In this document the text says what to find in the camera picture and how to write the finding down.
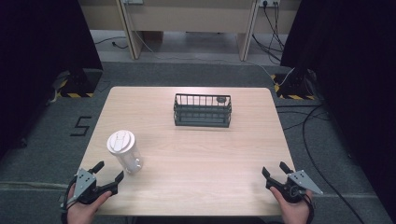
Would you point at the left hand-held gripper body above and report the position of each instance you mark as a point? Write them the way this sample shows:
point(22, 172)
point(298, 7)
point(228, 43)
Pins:
point(84, 183)

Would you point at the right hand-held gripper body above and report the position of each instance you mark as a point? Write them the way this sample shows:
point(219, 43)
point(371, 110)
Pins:
point(295, 185)

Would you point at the white cup with lid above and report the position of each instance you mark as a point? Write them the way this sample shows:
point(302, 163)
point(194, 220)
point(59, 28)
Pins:
point(124, 149)

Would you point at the person's right hand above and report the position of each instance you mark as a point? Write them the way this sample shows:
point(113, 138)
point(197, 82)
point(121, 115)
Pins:
point(292, 211)

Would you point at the person's left hand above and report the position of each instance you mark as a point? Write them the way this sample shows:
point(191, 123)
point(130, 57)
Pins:
point(81, 213)

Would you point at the stand base with hazard tape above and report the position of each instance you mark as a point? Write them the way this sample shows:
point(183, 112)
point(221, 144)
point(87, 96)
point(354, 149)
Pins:
point(295, 87)
point(81, 83)

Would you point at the small round grey disc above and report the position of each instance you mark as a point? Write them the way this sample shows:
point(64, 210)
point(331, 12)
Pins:
point(221, 100)

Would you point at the black curtain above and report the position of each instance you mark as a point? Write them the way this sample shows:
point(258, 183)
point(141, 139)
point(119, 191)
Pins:
point(358, 77)
point(37, 62)

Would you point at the white power strip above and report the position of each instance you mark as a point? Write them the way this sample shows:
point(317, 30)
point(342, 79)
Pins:
point(133, 1)

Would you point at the beige wooden desk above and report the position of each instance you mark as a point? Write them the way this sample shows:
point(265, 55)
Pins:
point(190, 15)

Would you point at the white wall socket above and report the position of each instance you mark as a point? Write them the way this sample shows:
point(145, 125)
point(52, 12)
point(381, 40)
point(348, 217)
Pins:
point(269, 2)

